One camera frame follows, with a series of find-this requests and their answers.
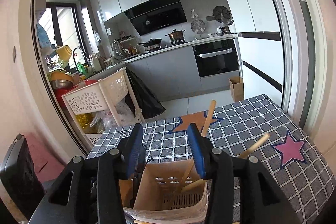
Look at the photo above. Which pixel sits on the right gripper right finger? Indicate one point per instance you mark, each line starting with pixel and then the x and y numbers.
pixel 216 165

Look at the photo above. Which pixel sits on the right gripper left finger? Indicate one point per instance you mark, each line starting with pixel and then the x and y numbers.
pixel 115 165

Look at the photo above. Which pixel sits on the wooden chopstick in holder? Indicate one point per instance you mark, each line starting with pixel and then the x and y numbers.
pixel 243 155
pixel 190 165

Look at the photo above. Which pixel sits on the beige utensil holder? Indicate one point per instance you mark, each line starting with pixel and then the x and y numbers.
pixel 153 204

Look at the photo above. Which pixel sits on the grey checkered tablecloth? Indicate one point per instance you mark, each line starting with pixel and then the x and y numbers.
pixel 246 162

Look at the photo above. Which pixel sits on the white perforated storage cart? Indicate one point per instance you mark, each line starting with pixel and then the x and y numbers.
pixel 103 95

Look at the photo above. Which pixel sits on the black garbage bag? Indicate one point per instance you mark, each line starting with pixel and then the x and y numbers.
pixel 146 99

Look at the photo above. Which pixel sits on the cardboard box on floor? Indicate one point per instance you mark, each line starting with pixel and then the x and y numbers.
pixel 237 88

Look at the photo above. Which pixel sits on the black built-in oven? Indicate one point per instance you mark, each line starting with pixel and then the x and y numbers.
pixel 217 57

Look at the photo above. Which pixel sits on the yellow bowl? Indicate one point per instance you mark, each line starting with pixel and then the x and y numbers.
pixel 64 53

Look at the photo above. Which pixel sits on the black wok pan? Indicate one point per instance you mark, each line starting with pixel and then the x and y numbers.
pixel 151 45

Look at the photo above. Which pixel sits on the brass cooking pot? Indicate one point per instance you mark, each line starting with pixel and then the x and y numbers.
pixel 176 35

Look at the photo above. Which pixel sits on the white refrigerator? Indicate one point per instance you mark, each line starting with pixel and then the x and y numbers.
pixel 260 47

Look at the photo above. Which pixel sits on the black range hood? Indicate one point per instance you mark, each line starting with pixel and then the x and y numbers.
pixel 154 15

